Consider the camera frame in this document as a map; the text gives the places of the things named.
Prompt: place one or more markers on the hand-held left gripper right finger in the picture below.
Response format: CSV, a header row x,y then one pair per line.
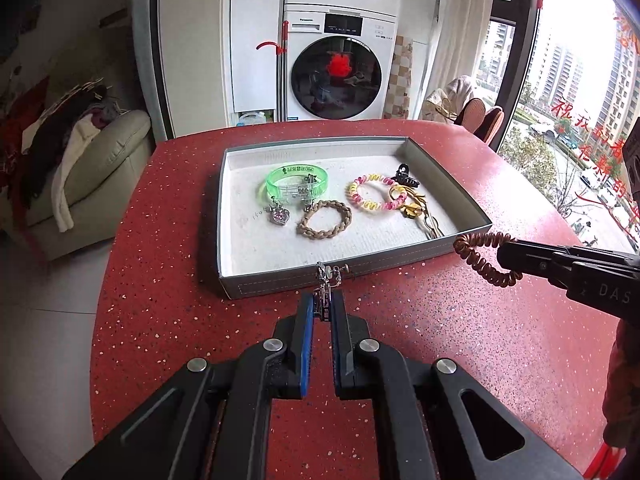
x,y
336,345

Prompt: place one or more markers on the black claw hair clip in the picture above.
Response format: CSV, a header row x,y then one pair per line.
x,y
404,174

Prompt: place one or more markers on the white detergent jug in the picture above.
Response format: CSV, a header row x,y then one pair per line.
x,y
252,119

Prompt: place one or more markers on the white front-load washing machine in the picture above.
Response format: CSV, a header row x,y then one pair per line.
x,y
345,65

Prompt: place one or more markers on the red window decals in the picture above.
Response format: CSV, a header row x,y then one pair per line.
x,y
595,135

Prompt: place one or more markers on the white curtain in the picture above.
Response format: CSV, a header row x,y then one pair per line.
x,y
460,15

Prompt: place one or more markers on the silver heart pendant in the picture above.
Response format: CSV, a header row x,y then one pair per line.
x,y
276,215

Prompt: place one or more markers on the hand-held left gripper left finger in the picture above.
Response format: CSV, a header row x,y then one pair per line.
x,y
306,345

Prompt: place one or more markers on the person's right forearm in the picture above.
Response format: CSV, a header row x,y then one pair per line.
x,y
625,385

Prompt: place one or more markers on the cream leather sofa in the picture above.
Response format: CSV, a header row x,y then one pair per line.
x,y
110,160

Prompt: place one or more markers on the grey shallow tray box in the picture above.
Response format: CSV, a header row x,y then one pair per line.
x,y
280,255

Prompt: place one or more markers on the gold hair pin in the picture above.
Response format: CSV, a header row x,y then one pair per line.
x,y
431,225

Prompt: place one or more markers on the beige garment on chair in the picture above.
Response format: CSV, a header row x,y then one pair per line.
x,y
455,92

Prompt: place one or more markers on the red plastic item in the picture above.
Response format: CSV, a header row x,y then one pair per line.
x,y
610,462

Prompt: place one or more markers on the brown chair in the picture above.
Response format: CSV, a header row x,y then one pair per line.
x,y
471,112
492,125

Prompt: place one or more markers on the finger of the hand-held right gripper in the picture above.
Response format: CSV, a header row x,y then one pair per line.
x,y
590,255
600,285

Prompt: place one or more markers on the white laundry cabinet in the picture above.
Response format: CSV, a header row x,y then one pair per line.
x,y
200,45

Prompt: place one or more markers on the pile of clothes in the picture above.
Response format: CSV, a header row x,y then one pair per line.
x,y
55,130

